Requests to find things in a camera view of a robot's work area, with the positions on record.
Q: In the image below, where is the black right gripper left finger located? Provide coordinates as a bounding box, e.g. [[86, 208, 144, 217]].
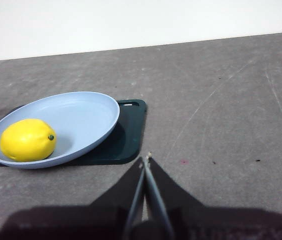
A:
[[0, 157, 147, 240]]

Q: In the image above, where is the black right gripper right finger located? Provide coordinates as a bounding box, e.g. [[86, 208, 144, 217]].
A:
[[144, 150, 282, 240]]

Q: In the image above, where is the light blue round plate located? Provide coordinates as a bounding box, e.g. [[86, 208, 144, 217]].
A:
[[0, 91, 121, 170]]

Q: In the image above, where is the yellow lemon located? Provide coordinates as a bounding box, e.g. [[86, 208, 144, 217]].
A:
[[0, 118, 58, 163]]

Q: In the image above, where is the dark green rectangular tray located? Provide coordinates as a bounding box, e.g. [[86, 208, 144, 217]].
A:
[[0, 99, 148, 167]]

